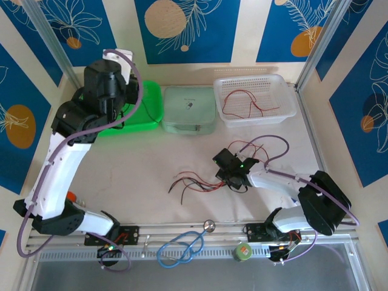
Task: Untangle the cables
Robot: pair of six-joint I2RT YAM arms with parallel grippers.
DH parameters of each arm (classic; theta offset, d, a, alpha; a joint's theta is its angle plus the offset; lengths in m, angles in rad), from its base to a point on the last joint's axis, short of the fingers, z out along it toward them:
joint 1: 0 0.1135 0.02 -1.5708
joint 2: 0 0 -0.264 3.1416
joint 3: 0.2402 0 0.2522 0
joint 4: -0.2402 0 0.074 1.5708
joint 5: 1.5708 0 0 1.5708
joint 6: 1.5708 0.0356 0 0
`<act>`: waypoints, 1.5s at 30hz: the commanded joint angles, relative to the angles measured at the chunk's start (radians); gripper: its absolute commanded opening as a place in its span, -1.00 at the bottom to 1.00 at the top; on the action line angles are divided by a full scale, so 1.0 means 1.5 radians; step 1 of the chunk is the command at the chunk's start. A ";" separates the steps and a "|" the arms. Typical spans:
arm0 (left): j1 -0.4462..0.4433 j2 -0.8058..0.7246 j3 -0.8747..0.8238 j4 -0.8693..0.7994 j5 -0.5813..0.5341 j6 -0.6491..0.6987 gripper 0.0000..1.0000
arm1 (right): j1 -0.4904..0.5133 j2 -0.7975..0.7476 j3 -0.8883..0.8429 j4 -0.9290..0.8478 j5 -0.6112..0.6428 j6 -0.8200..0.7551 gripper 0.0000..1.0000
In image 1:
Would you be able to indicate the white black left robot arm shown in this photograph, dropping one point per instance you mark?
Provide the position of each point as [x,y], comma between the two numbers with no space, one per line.
[57,175]

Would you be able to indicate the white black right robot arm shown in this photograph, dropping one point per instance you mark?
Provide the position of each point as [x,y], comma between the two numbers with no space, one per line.
[272,180]

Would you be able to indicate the blue stethoscope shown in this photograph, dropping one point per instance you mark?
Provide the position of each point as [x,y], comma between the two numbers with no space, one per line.
[209,225]

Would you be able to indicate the green plastic basket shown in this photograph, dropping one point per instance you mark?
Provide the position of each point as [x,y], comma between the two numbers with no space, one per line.
[150,124]

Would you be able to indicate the white packet with blue print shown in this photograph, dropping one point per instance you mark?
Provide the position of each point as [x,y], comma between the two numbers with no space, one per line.
[294,203]

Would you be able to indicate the mint green zip pouch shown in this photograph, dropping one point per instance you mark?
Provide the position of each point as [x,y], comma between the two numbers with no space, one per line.
[188,115]

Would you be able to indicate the white perforated plastic basket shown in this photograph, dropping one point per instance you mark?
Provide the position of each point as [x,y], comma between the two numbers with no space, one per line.
[254,83]

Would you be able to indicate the grey metal panel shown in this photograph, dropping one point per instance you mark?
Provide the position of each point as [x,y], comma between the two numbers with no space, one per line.
[212,279]

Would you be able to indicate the small orange capped bottle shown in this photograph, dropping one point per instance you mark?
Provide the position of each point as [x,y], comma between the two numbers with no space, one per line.
[72,196]

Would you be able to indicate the blue floral wall panel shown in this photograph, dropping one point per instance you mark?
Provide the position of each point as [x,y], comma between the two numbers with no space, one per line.
[272,30]
[384,232]
[357,121]
[91,30]
[212,45]
[18,91]
[31,36]
[340,39]
[2,239]

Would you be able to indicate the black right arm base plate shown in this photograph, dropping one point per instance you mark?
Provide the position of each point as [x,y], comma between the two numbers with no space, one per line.
[254,232]

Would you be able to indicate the aluminium frame post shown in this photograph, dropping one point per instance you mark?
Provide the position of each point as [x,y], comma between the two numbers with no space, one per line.
[323,39]
[51,39]

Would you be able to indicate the aluminium frame rail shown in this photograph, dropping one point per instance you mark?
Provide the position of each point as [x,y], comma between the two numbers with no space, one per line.
[169,228]

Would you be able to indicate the aluminium side rail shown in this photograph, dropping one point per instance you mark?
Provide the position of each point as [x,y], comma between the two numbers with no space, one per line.
[310,127]

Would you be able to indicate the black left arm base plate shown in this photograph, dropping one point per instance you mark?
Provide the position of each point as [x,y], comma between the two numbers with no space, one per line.
[131,235]

